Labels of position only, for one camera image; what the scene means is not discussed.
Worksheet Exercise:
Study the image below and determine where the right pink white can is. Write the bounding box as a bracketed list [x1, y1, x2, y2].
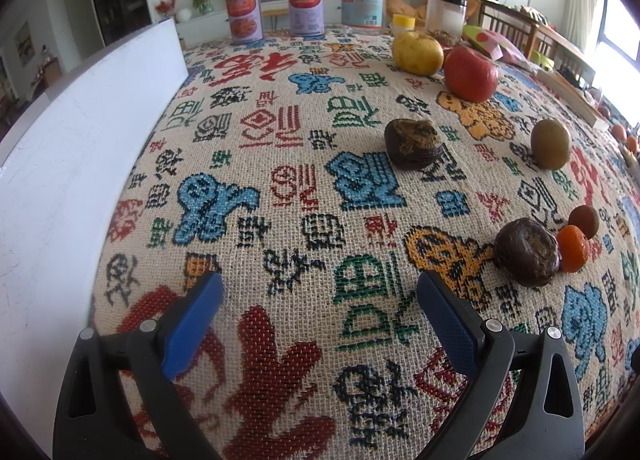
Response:
[288, 0, 324, 37]

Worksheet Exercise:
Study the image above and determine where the left pink white can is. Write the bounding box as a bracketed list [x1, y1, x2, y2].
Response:
[224, 0, 264, 44]

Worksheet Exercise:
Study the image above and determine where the dark wrinkled fruit near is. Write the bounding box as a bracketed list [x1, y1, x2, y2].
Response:
[495, 217, 560, 287]

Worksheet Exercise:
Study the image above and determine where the small orange tangerine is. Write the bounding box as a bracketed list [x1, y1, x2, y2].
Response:
[556, 225, 589, 273]

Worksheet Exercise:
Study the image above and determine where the white tv cabinet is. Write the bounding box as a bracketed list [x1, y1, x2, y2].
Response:
[174, 0, 344, 46]

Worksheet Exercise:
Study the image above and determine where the white cardboard box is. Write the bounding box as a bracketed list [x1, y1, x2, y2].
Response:
[1, 20, 188, 452]

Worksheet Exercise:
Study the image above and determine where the small yellow jar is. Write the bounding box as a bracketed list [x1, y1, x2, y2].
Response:
[390, 14, 416, 37]

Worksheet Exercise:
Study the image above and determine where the clear jar blue label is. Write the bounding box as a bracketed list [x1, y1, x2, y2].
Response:
[341, 0, 385, 35]

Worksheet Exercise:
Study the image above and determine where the pink floral bag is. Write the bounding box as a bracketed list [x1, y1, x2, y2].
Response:
[462, 24, 527, 65]

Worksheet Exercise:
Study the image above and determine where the green-brown round fruit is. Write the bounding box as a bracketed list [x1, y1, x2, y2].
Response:
[530, 119, 572, 171]

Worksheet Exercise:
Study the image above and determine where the red apple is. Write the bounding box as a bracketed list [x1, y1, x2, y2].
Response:
[444, 46, 499, 102]

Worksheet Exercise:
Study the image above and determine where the red flower vase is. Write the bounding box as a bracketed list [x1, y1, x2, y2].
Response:
[154, 0, 177, 19]

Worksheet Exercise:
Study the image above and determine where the dark wrinkled fruit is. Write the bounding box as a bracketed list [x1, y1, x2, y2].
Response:
[384, 119, 444, 171]
[495, 217, 560, 287]

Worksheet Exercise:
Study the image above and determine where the yellow apple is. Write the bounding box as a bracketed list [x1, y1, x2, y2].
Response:
[392, 32, 444, 76]

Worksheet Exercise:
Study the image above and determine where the dark wrinkled fruit far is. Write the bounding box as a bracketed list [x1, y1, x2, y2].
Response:
[384, 119, 444, 171]

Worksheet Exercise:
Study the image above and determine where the clear jar black lid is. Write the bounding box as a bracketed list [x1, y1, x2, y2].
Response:
[425, 0, 468, 37]

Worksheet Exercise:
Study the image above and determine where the orange lounge chair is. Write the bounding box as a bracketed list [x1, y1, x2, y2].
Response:
[385, 0, 480, 30]

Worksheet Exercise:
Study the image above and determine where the patterned woven tablecloth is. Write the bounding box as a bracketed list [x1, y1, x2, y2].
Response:
[92, 29, 639, 459]

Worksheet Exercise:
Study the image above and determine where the small brown-red fruit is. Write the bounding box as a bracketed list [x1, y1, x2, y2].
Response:
[568, 205, 600, 240]

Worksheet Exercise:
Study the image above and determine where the wooden bench chair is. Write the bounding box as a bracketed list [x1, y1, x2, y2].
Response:
[478, 0, 596, 86]

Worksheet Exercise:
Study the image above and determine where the pink white can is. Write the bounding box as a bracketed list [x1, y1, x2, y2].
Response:
[288, 0, 324, 37]
[224, 0, 264, 44]

